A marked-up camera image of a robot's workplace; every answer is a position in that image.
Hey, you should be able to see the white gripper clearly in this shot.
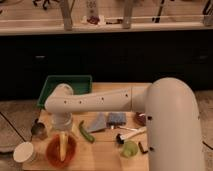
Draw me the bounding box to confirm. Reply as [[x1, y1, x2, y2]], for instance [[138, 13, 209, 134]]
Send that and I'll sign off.
[[52, 113, 72, 131]]

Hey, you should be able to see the yellow banana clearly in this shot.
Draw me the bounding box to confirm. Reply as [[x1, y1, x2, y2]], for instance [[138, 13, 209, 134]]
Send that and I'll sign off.
[[59, 132, 68, 161]]

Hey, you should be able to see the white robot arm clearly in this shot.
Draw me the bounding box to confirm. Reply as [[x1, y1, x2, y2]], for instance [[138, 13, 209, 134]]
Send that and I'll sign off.
[[44, 77, 205, 171]]

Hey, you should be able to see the red bowl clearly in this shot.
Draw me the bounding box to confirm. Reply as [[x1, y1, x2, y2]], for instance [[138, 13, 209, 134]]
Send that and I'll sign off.
[[45, 134, 77, 168]]

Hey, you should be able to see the silver metal cup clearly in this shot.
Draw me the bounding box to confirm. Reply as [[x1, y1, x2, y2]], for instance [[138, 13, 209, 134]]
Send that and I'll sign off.
[[31, 120, 47, 140]]

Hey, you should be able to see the green chili pepper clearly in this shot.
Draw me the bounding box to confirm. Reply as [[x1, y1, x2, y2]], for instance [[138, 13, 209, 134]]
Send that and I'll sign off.
[[78, 120, 95, 143]]

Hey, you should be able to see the grey cloth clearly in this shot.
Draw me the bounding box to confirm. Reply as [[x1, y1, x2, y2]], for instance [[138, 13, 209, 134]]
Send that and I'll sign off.
[[86, 113, 107, 133]]

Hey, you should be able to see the wooden cutting board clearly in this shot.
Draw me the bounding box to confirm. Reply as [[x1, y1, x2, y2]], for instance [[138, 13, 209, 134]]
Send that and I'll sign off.
[[23, 83, 148, 171]]

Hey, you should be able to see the green tray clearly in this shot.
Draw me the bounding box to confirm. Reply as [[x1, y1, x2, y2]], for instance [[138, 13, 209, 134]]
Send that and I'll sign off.
[[37, 75, 92, 109]]

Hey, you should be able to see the white round container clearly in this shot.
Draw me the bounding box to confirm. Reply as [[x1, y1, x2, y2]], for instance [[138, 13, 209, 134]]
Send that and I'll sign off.
[[13, 142, 36, 163]]

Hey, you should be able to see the dark red small object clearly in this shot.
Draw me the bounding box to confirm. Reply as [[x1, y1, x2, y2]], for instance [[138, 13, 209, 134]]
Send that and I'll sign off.
[[135, 113, 146, 126]]

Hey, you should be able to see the small black stick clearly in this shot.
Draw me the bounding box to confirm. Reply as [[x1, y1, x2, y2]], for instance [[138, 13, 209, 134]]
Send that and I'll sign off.
[[138, 141, 148, 154]]

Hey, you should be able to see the white handled brush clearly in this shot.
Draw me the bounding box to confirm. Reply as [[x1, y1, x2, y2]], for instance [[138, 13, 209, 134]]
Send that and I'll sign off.
[[116, 128, 146, 144]]

